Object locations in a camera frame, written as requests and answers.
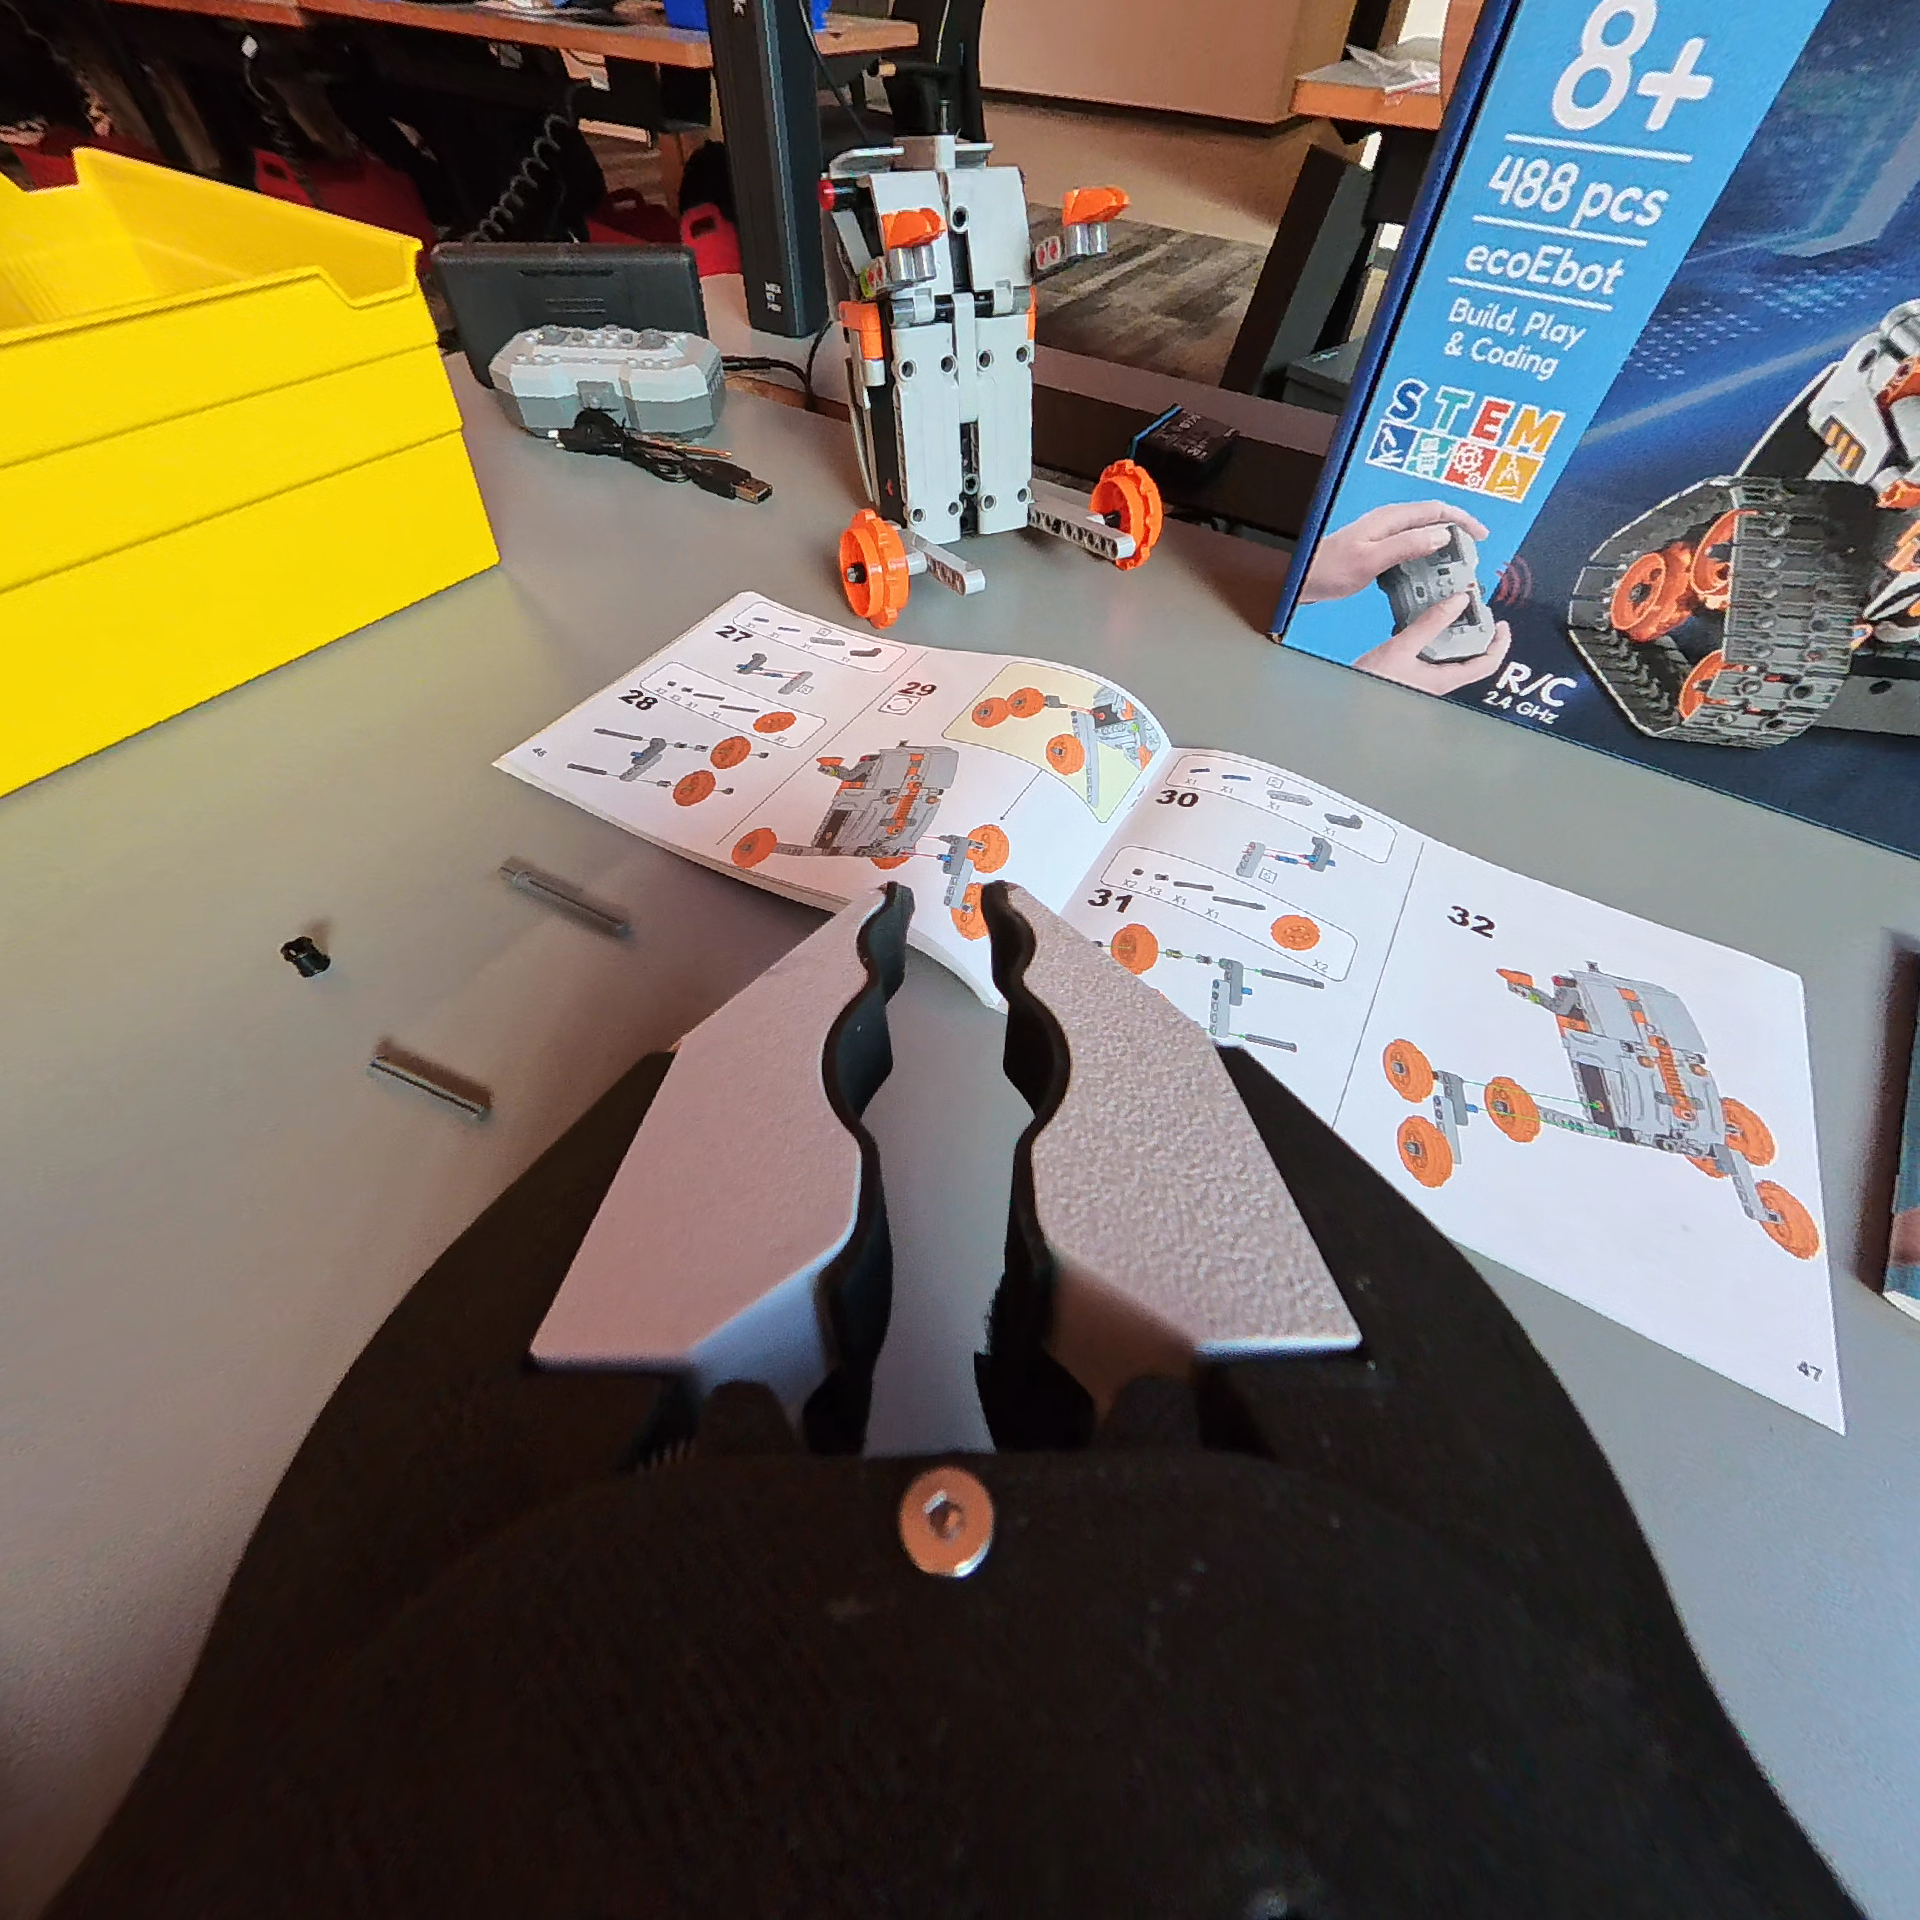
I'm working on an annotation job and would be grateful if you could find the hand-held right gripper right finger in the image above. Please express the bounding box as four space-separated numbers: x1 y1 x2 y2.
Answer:
977 880 1363 1412

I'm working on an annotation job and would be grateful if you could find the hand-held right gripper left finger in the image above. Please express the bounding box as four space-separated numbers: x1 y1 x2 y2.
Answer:
532 886 915 1412

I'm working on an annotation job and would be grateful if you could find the thin dark axle piece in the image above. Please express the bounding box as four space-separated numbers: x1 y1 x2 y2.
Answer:
497 856 639 949
367 1037 499 1130

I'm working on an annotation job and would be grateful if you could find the yellow plastic bin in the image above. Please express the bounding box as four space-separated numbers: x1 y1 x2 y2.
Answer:
0 148 505 801

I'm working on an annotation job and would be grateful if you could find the grey desk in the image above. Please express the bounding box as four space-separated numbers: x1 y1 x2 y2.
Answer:
0 347 1920 1920

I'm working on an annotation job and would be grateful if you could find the open white instruction booklet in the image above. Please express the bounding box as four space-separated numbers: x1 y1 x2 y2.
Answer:
497 588 1851 1440

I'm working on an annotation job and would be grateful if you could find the small colourful booklet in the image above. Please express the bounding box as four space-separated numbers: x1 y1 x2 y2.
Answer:
1879 943 1920 1327

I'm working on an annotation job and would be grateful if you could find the small black module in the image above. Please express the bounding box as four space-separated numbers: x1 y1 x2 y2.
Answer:
1153 408 1248 501

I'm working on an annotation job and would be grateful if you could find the grey battery box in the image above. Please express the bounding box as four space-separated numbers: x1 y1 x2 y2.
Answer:
492 322 732 444

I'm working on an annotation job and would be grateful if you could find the grey orange robot model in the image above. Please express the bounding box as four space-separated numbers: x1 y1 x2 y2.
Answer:
817 132 1171 636

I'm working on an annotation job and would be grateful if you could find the black flat box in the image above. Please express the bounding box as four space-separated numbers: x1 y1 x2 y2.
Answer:
426 238 715 391

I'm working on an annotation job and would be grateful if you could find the blue toy robot box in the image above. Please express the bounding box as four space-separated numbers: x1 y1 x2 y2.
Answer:
1266 0 1920 831

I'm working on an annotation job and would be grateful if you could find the black tall speaker box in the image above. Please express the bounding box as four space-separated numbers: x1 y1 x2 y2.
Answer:
707 0 840 344

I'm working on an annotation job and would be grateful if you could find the long wooden office table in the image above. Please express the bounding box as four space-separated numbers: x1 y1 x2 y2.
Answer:
120 0 920 73

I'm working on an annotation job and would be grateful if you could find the black coiled cable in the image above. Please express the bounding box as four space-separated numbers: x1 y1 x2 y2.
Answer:
448 102 607 246

